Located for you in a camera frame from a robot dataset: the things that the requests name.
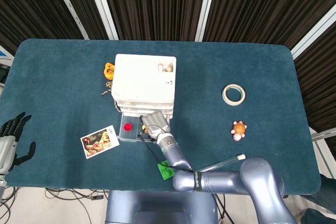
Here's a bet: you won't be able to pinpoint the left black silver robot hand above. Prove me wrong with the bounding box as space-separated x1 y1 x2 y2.
0 112 37 175

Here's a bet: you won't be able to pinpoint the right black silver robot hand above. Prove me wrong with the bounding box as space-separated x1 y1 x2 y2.
139 111 171 142

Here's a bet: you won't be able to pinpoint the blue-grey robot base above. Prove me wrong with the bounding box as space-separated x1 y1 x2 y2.
104 190 218 224

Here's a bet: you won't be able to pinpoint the clear drawer, mostly empty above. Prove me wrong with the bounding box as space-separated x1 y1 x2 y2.
115 105 174 112

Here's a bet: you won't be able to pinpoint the white plastic drawer cabinet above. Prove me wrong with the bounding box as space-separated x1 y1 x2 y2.
111 54 177 120

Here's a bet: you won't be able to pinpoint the green building block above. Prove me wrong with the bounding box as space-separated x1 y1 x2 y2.
156 159 176 181

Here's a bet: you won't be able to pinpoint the printed photo card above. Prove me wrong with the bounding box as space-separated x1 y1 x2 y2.
80 125 120 159

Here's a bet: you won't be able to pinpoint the beige masking tape roll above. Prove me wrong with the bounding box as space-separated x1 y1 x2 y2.
222 83 246 106

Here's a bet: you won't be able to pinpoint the clear test tube with stopper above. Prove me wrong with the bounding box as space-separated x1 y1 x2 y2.
196 153 247 173

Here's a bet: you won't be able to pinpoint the pink brown turtle toy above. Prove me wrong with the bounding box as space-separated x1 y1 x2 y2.
230 120 248 142

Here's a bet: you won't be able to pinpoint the teal table cloth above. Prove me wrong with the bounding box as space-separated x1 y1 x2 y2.
0 38 322 196

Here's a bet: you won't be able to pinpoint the teal fabric seat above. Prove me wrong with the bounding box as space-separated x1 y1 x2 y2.
301 175 336 224

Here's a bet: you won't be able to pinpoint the braided beige rope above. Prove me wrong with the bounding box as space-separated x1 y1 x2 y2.
100 81 124 113

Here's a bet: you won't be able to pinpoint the black printed arm strap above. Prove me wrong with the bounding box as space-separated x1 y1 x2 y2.
193 171 203 192

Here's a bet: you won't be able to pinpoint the tangled floor cables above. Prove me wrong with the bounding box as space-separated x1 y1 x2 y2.
44 187 109 204

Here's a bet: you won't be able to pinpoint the white frame post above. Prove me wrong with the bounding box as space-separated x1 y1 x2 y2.
290 6 336 60
194 0 220 42
48 0 90 40
83 0 119 40

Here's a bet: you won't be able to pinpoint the white metal frame rail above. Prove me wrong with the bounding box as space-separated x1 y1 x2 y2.
311 126 336 156

